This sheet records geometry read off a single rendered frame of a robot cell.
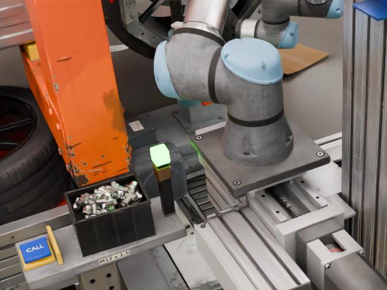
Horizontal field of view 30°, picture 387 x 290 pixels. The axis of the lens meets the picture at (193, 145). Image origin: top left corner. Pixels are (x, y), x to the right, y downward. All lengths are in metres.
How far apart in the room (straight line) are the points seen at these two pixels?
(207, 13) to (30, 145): 0.95
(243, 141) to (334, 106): 1.81
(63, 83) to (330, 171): 0.70
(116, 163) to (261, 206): 0.64
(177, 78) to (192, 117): 1.27
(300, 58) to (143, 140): 1.44
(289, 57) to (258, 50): 2.23
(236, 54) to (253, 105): 0.11
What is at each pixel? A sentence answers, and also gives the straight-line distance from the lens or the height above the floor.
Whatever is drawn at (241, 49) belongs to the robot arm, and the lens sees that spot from 1.43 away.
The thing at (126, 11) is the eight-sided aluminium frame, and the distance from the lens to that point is 2.30.
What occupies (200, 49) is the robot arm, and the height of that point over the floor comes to 1.04.
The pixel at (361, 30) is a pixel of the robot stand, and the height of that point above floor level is 1.13.
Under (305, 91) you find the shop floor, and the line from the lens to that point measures 3.38.
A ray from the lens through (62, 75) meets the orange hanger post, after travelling 1.84.
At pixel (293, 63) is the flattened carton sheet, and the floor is 0.01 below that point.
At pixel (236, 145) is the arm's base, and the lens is 1.48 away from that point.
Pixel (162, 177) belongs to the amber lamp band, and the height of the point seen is 0.58.
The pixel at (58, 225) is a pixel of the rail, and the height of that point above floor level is 0.36.
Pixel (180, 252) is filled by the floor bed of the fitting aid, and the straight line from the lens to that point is 2.41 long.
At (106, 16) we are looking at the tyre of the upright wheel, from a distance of 2.38.
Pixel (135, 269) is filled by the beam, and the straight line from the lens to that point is 2.30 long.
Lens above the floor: 1.68
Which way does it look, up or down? 33 degrees down
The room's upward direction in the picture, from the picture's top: 7 degrees counter-clockwise
